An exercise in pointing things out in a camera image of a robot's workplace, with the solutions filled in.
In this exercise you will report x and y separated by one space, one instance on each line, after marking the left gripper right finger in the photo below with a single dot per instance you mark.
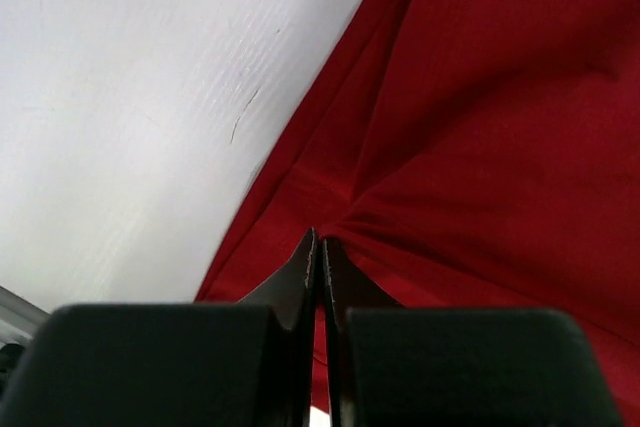
389 365

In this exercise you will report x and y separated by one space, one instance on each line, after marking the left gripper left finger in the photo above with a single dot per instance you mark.
247 363

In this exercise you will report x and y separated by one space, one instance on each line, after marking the dark red t-shirt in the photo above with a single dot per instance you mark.
468 153

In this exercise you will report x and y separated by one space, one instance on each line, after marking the aluminium mounting rail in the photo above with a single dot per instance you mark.
19 319

